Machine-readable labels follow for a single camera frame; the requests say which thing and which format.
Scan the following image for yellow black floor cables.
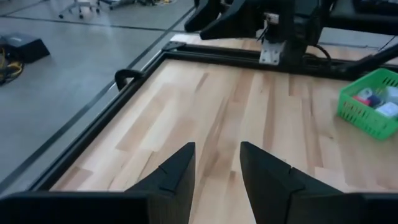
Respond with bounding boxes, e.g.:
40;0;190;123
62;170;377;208
0;46;25;85

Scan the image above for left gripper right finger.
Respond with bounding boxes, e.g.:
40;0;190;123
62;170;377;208
239;141;345;224

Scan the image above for green plastic basket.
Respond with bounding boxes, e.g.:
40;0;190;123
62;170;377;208
336;67;398;141

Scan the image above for black aluminium table frame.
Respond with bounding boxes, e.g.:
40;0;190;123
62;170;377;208
29;40;398;192

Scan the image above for grey office desk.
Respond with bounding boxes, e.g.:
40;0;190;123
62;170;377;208
323;0;398;35

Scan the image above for silver metal bracket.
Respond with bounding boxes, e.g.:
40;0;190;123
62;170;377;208
259;39;286;66

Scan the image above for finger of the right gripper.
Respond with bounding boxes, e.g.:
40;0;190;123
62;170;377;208
184;0;225;33
199;0;266;40

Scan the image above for black box on floor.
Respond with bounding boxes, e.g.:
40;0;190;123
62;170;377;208
0;32;51;64

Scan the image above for white charger round mark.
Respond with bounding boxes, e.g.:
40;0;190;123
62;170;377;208
356;87;374;99

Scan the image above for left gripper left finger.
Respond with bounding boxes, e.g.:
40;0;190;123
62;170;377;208
125;141;197;224

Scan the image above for dark blue wall charger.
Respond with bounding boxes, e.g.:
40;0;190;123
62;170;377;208
366;95;384;108

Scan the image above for black cable hook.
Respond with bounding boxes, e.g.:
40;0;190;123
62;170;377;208
114;68;144;91

